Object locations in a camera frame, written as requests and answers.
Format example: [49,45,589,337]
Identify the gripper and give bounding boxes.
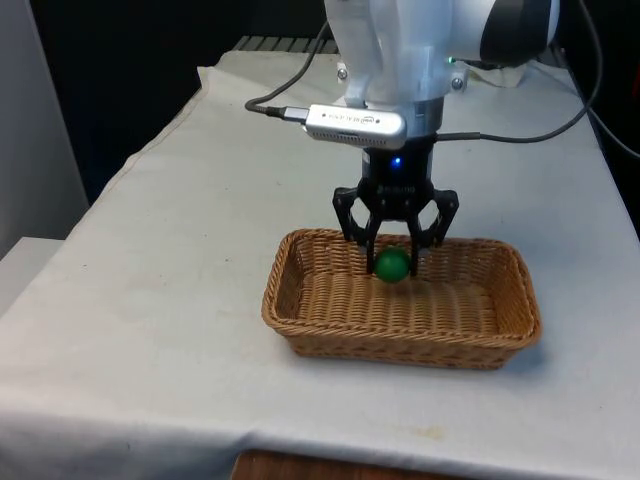
[332,133,460,278]

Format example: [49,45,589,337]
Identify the green ball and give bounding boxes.
[374,248,412,284]

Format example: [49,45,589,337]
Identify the wicker basket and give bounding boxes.
[261,228,543,372]

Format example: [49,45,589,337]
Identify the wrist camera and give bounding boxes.
[284,103,408,151]

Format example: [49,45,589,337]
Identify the black cable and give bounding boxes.
[244,20,331,119]
[435,0,601,145]
[552,47,640,160]

